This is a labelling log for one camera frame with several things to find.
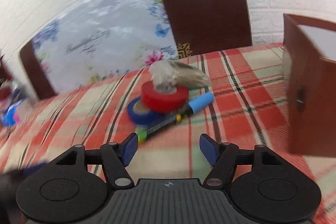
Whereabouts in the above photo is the cotton swabs plastic bag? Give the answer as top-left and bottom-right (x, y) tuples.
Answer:
(149, 59), (211, 89)

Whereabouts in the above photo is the plaid red bedspread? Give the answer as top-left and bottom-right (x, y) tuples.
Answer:
(0, 41), (336, 224)

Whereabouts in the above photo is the blue tape roll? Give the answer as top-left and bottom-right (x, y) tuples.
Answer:
(126, 97), (162, 126)

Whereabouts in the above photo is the blue-capped marker pen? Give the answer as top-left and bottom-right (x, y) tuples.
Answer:
(137, 92), (215, 143)

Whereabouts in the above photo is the red tape roll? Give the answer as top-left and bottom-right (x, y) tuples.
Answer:
(141, 81), (189, 114)

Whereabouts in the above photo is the brown cardboard storage box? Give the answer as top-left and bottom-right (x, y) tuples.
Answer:
(282, 14), (335, 157)

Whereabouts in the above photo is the floral pillow in plastic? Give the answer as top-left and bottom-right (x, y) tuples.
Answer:
(32, 0), (178, 93)

